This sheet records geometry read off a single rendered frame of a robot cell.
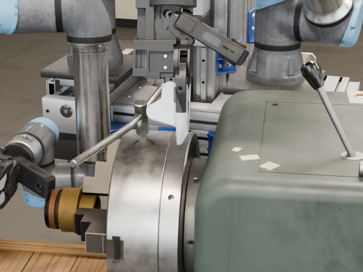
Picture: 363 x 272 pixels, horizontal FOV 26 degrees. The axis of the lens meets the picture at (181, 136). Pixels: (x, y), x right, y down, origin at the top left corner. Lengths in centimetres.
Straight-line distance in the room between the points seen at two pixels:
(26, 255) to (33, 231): 202
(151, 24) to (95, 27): 53
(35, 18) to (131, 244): 55
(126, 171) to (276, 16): 72
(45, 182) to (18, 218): 236
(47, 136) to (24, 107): 374
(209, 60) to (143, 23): 96
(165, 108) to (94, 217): 36
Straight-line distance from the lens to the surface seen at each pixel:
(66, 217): 147
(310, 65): 127
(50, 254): 176
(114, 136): 125
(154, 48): 112
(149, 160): 135
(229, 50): 112
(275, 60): 194
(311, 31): 190
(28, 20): 165
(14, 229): 382
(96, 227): 138
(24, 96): 569
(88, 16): 165
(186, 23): 112
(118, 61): 211
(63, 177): 175
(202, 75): 210
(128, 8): 760
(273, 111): 149
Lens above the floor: 174
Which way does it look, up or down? 21 degrees down
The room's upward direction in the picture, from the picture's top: straight up
